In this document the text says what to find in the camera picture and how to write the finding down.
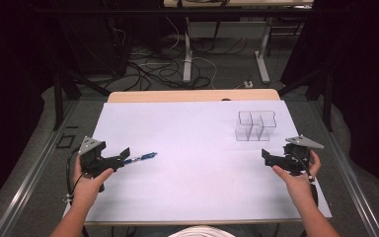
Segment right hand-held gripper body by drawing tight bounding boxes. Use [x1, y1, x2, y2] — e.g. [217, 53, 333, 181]
[275, 134, 325, 177]

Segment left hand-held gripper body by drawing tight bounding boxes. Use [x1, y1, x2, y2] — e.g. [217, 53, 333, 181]
[77, 135, 120, 194]

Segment blue pen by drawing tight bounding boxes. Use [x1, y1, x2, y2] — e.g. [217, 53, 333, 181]
[123, 151, 158, 165]

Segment person's right hand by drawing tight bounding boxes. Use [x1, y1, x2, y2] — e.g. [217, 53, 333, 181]
[271, 149, 322, 202]

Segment person's left hand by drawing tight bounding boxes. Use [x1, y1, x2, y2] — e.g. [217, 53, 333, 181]
[72, 154, 114, 207]

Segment clear acrylic compartment organizer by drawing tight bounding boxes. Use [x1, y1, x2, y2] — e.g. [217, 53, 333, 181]
[234, 110, 277, 142]

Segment black metal stand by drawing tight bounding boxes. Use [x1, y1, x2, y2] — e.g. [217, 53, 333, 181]
[52, 63, 113, 131]
[276, 63, 336, 133]

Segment white table sheet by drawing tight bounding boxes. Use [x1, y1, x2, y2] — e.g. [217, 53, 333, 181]
[62, 100, 334, 223]

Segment dark curtain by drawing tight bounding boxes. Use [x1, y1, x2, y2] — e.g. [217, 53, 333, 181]
[280, 0, 379, 194]
[0, 0, 63, 218]

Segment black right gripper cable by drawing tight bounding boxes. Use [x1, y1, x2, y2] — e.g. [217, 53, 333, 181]
[291, 151, 320, 206]

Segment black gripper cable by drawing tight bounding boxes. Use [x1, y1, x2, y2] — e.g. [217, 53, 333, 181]
[64, 147, 86, 203]
[291, 151, 320, 206]

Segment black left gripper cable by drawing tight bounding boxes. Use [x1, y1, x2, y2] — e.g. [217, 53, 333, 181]
[64, 147, 86, 203]

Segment aluminium floor rail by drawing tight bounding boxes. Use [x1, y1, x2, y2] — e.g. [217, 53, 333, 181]
[0, 100, 80, 237]
[309, 100, 379, 237]

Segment black floor cables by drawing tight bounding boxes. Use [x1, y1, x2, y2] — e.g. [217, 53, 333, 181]
[103, 33, 249, 92]

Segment white floor cable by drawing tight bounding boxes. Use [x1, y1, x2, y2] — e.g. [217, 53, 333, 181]
[137, 16, 219, 91]

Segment white desk frame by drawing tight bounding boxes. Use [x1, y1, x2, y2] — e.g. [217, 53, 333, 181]
[163, 0, 315, 85]

